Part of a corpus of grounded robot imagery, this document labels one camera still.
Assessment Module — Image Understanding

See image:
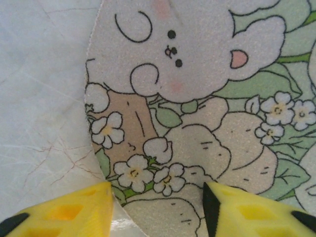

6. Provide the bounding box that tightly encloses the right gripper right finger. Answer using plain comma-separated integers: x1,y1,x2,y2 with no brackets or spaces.
202,182,316,237

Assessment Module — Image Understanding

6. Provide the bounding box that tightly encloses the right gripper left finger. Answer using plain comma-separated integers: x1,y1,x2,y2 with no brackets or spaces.
0,181,115,237

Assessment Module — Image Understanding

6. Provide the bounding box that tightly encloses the bunny flower print coaster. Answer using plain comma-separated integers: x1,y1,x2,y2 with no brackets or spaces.
83,0,316,237

